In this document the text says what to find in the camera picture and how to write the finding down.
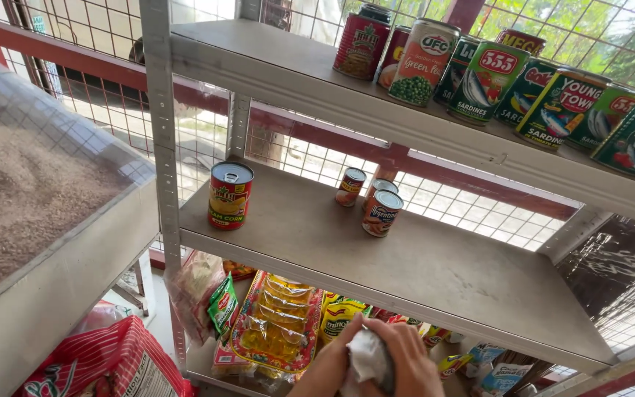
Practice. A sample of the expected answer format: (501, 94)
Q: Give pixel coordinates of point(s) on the person's left hand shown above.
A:
(345, 344)

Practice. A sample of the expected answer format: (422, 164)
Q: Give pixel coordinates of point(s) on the person's right hand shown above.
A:
(414, 364)

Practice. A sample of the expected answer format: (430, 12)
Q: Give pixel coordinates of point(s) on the person's left fingers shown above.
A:
(362, 324)

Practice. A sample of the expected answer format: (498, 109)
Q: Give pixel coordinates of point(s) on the person's right fingers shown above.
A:
(383, 329)

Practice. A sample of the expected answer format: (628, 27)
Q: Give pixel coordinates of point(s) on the white cloth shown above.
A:
(368, 358)

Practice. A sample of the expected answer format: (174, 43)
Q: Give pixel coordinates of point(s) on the yellow green seasoning packets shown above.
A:
(339, 317)

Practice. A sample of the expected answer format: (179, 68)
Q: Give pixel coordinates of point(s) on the yellow red packet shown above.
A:
(434, 335)

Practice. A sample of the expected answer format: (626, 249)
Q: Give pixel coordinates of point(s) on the grey metal shelf rack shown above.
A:
(405, 264)

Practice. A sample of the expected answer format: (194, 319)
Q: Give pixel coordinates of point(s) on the yellow sachet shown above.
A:
(452, 364)

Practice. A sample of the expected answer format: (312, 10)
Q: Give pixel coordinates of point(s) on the yellow oil sachet strip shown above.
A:
(279, 325)

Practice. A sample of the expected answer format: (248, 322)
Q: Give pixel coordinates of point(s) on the blue white sachet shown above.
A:
(485, 353)

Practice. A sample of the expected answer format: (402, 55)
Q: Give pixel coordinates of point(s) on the small red blue can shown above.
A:
(381, 218)

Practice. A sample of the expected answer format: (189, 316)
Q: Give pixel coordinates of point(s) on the small red orange can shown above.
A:
(349, 190)

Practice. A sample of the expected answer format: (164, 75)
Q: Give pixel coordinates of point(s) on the orange snack packets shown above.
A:
(237, 269)

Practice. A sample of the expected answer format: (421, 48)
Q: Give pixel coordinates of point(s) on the red white packet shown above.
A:
(229, 358)

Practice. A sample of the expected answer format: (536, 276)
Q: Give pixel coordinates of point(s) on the green seasoning packet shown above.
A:
(222, 306)

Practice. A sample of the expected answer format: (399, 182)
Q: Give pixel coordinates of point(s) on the clear plastic bag of goods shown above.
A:
(190, 292)

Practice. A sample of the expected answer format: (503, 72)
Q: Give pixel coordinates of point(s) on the red yellow corn can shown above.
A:
(230, 201)

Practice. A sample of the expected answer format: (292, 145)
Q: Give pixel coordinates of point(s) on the clear plastic sheet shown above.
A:
(615, 270)

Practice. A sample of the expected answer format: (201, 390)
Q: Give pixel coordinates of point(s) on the red striped sack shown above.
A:
(108, 364)

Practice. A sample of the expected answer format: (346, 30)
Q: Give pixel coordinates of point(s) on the pink plastic bag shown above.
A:
(100, 317)

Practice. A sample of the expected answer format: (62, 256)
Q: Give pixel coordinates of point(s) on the row of tin cans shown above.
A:
(422, 60)

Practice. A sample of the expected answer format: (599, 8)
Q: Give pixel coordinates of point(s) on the grey grain bin clear cover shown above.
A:
(47, 264)

